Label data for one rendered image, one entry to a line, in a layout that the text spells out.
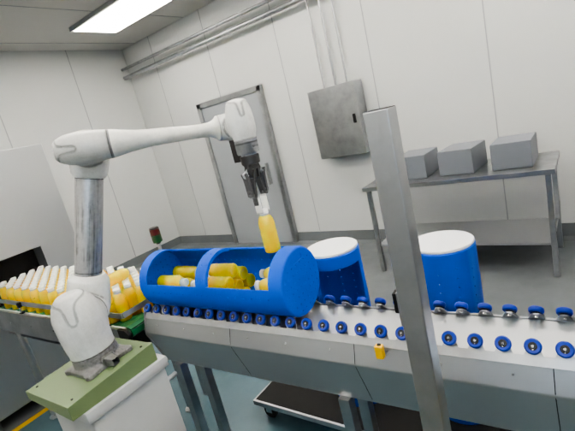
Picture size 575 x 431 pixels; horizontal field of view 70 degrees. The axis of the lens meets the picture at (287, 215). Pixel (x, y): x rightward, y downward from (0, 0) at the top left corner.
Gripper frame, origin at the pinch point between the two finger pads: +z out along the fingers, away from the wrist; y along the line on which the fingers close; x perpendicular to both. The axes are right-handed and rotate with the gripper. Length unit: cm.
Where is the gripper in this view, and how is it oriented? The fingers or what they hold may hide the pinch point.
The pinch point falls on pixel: (261, 203)
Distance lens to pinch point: 164.4
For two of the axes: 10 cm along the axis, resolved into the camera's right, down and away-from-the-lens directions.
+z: 2.3, 9.5, 2.2
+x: -8.2, 0.6, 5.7
